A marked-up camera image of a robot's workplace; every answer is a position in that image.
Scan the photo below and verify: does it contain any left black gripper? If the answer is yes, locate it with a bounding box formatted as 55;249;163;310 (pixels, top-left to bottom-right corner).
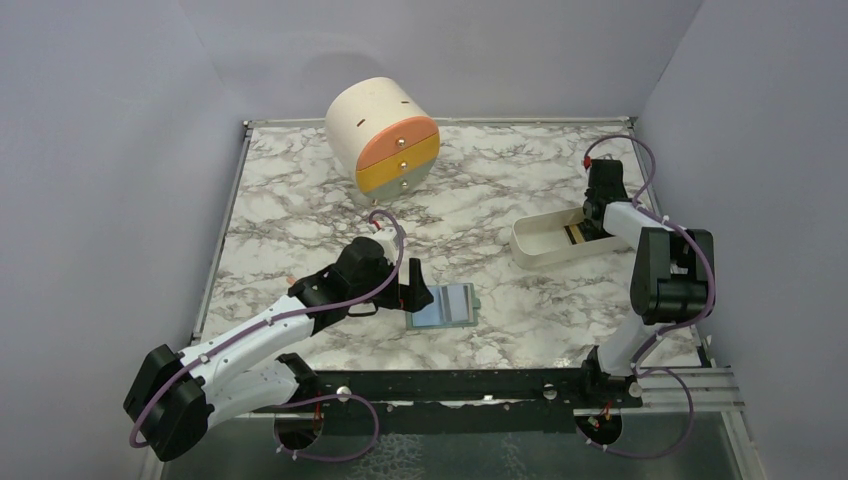
349;256;433;314

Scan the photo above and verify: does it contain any silver VIP credit card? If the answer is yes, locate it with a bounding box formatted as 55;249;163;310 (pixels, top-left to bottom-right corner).
410;287;444;329

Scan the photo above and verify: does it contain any green card holder wallet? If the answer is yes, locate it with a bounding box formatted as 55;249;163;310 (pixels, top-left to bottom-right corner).
406;283;481;330

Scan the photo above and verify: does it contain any white plastic tray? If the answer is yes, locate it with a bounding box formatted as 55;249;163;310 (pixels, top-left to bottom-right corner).
509;207;629;270

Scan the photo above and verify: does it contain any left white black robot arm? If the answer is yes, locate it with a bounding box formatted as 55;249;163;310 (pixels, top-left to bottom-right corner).
123;235;434;462

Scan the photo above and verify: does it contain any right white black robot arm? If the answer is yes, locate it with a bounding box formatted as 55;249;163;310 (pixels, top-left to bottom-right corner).
576;159;715;407

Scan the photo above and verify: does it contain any round cream drawer cabinet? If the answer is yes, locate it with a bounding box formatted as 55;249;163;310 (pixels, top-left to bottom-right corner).
325;77;441;202

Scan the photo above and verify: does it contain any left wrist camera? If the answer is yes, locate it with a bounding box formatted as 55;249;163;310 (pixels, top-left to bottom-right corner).
373;228;404;264

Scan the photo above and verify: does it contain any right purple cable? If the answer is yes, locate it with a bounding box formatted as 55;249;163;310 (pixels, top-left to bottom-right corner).
582;134;719;372

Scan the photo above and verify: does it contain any purple cable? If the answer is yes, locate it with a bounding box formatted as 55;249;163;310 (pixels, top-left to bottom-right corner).
582;134;719;372
128;209;407;450

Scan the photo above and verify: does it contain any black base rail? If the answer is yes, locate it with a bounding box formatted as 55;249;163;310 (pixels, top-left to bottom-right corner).
258;363;642;436

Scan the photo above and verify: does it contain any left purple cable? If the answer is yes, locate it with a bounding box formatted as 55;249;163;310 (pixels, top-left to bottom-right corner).
128;209;407;450

